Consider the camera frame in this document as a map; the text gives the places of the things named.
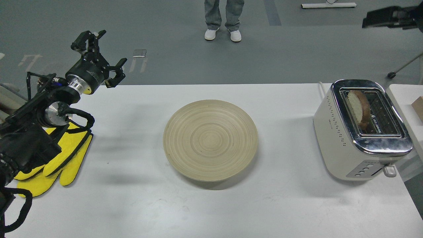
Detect cream chrome toaster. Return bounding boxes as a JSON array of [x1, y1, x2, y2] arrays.
[[313, 79, 413, 181]]

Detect grey stand leg with foot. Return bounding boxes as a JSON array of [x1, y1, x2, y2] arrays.
[[386, 52, 423, 79]]

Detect slice of bread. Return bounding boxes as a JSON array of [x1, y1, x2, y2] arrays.
[[347, 90, 371, 131]]

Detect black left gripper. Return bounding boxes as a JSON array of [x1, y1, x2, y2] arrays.
[[65, 30, 127, 95]]

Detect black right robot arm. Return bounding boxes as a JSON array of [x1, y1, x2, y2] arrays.
[[362, 4, 423, 32]]

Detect round wooden plate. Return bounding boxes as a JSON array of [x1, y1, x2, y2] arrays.
[[163, 99, 258, 182]]

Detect white bar on floor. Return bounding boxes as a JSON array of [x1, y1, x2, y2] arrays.
[[301, 2, 357, 9]]

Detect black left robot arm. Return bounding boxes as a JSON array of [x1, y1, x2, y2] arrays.
[[0, 30, 127, 238]]

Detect white side table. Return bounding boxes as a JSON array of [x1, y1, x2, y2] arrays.
[[386, 84, 423, 157]]

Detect small grey floor plate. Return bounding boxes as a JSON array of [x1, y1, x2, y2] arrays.
[[132, 49, 147, 58]]

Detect brown cardboard box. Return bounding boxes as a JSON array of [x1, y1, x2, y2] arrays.
[[411, 96, 423, 122]]

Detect person legs in jeans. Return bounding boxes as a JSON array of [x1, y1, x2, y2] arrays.
[[204, 0, 245, 42]]

